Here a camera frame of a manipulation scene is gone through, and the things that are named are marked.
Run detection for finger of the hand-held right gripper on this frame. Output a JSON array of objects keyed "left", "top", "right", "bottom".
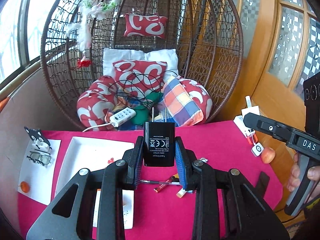
[{"left": 243, "top": 113, "right": 304, "bottom": 143}]

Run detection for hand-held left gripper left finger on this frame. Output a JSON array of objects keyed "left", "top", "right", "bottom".
[{"left": 26, "top": 136, "right": 144, "bottom": 240}]

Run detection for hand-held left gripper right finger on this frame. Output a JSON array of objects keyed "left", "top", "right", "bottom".
[{"left": 175, "top": 136, "right": 290, "bottom": 240}]

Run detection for black pen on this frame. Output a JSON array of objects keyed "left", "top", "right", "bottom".
[{"left": 140, "top": 179, "right": 180, "bottom": 186}]

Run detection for black charger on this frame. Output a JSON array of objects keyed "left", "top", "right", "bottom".
[{"left": 142, "top": 107, "right": 177, "bottom": 168}]

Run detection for white tray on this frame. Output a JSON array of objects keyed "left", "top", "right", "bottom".
[{"left": 54, "top": 136, "right": 135, "bottom": 230}]

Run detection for person's right hand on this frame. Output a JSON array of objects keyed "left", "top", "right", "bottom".
[{"left": 287, "top": 153, "right": 320, "bottom": 192}]

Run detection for small white grey square device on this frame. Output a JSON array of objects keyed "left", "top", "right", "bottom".
[{"left": 251, "top": 142, "right": 264, "bottom": 157}]

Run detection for red apple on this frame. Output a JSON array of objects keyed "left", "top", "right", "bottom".
[{"left": 261, "top": 147, "right": 276, "bottom": 164}]

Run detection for white flat box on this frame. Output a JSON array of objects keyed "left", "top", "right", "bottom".
[{"left": 234, "top": 106, "right": 260, "bottom": 130}]

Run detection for white power strip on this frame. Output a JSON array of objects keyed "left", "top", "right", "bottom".
[{"left": 110, "top": 107, "right": 137, "bottom": 128}]

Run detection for magenta tablecloth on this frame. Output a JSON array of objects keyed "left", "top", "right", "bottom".
[{"left": 17, "top": 120, "right": 284, "bottom": 240}]

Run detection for green cloth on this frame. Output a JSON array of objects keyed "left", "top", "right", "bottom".
[{"left": 129, "top": 92, "right": 163, "bottom": 125}]

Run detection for black smartphone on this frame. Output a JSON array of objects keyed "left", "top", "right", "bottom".
[{"left": 255, "top": 171, "right": 270, "bottom": 200}]

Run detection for plaid cushion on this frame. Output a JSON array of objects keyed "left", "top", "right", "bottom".
[{"left": 160, "top": 75, "right": 204, "bottom": 127}]

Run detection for round red white cushion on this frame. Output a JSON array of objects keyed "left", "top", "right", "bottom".
[
  {"left": 179, "top": 77, "right": 213, "bottom": 124},
  {"left": 77, "top": 75, "right": 120, "bottom": 130}
]

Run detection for dark patterned clothing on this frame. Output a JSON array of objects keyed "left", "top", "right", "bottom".
[{"left": 285, "top": 200, "right": 320, "bottom": 240}]

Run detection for wicker hanging chair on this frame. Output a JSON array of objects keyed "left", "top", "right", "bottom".
[{"left": 40, "top": 0, "right": 244, "bottom": 132}]

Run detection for black framed glasses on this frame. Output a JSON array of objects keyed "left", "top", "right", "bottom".
[{"left": 26, "top": 149, "right": 53, "bottom": 167}]

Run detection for white paper sheet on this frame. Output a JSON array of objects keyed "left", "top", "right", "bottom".
[{"left": 17, "top": 139, "right": 62, "bottom": 203}]

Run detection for black cat-shaped glasses stand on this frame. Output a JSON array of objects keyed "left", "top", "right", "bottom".
[{"left": 24, "top": 126, "right": 53, "bottom": 153}]

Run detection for white pillow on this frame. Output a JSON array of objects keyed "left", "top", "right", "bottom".
[
  {"left": 144, "top": 49, "right": 179, "bottom": 77},
  {"left": 102, "top": 47, "right": 145, "bottom": 77}
]

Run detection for small red white cushion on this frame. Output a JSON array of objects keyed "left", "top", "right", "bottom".
[{"left": 124, "top": 12, "right": 168, "bottom": 40}]

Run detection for orange cloth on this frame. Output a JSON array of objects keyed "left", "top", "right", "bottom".
[{"left": 0, "top": 96, "right": 10, "bottom": 113}]

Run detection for white dream catcher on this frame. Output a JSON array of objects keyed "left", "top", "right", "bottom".
[{"left": 66, "top": 0, "right": 119, "bottom": 69}]

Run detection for window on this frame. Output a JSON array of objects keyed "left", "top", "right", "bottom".
[{"left": 0, "top": 0, "right": 75, "bottom": 90}]

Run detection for orange lanyard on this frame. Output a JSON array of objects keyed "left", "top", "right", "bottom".
[{"left": 246, "top": 130, "right": 259, "bottom": 145}]

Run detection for white power cord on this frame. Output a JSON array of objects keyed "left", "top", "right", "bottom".
[{"left": 82, "top": 121, "right": 115, "bottom": 132}]

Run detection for black cables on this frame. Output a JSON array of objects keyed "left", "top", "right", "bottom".
[{"left": 107, "top": 71, "right": 180, "bottom": 108}]

